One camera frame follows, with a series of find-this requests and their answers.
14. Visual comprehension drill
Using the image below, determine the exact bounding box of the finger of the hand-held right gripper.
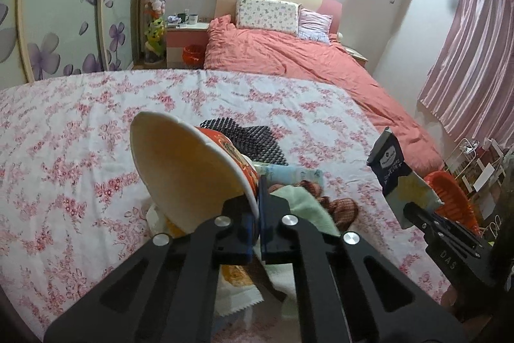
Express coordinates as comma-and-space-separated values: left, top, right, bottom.
403, 202, 483, 259

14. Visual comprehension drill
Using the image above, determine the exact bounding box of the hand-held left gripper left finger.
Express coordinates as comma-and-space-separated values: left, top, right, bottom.
43, 195, 261, 343

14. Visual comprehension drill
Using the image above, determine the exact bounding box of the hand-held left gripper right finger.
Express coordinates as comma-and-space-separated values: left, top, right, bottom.
259, 175, 468, 343

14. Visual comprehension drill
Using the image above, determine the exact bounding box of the orange plastic basket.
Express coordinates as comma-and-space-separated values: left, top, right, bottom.
423, 171, 480, 235

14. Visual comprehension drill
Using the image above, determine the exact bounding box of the light blue hand cream tube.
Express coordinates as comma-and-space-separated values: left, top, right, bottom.
255, 163, 325, 188

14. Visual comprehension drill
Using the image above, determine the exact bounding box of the dark blue yellow packet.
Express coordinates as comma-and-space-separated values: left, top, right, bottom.
367, 127, 444, 229

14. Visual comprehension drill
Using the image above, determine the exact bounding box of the black foam mesh mat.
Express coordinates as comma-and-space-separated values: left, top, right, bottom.
199, 118, 289, 166

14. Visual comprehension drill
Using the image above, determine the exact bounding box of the red instant noodle bowl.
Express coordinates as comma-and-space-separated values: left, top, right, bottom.
129, 111, 261, 235

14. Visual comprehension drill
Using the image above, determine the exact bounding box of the person's right forearm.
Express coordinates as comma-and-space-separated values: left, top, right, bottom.
446, 279, 514, 328

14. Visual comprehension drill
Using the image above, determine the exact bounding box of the light green wrapper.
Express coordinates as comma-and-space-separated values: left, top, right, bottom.
277, 185, 340, 237

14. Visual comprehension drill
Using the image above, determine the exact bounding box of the orange white snack wrapper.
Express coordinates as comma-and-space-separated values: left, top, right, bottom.
217, 265, 263, 317

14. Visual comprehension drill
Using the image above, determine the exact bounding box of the brown waffle print packet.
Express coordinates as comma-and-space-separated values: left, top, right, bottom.
269, 180, 359, 231

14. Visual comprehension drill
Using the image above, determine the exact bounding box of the white plastic wrapper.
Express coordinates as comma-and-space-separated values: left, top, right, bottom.
146, 202, 177, 237

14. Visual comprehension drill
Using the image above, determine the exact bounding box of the pink curtain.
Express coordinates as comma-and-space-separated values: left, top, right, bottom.
418, 0, 514, 151

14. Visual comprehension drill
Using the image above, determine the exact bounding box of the bed with pink duvet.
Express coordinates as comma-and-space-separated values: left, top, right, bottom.
203, 14, 444, 171

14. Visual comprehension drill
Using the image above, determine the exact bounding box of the small wooden nightstand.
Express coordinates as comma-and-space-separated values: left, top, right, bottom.
345, 46, 369, 68

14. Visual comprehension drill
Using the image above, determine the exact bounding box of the red waste bin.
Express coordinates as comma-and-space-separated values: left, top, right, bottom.
182, 44, 207, 68

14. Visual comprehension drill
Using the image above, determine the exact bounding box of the pink floral tablecloth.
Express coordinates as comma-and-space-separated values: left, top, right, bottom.
0, 69, 450, 343

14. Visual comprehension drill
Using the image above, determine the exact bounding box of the pink white nightstand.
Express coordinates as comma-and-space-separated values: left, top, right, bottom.
165, 22, 210, 68

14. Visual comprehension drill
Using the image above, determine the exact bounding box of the pink striped pillow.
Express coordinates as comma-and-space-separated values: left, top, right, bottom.
298, 8, 334, 43

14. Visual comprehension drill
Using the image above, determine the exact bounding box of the floral pillow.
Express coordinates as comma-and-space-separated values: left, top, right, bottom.
235, 0, 303, 36

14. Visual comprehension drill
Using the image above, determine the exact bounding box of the clear tube of plush toys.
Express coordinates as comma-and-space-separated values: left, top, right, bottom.
143, 0, 173, 66

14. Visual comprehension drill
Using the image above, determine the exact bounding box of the floral sliding door wardrobe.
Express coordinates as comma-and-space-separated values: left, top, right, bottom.
0, 0, 151, 90

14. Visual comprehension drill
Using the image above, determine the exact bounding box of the white wire rack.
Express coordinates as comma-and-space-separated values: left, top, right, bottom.
444, 137, 514, 243

